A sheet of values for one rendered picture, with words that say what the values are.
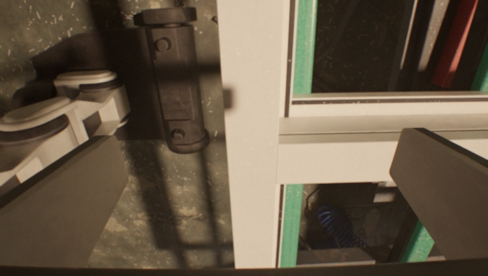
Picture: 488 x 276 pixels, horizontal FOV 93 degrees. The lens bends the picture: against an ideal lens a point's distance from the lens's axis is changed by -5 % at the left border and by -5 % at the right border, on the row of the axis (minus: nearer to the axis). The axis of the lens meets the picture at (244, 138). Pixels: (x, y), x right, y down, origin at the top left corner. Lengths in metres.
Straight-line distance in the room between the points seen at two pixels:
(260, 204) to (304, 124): 0.09
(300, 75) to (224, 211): 1.38
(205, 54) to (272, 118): 0.96
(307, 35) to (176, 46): 0.72
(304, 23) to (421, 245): 0.39
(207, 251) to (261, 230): 1.63
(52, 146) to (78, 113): 0.12
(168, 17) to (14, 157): 0.61
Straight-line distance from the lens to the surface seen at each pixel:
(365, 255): 0.57
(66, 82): 0.99
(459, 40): 0.64
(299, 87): 0.26
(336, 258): 0.55
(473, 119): 0.33
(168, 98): 1.02
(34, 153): 0.61
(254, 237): 0.28
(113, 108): 0.90
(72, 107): 0.71
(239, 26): 0.18
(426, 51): 0.65
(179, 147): 1.10
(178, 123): 1.02
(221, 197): 1.50
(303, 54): 0.25
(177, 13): 0.95
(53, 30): 1.38
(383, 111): 0.29
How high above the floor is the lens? 1.11
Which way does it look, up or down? 62 degrees down
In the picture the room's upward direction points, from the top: 180 degrees clockwise
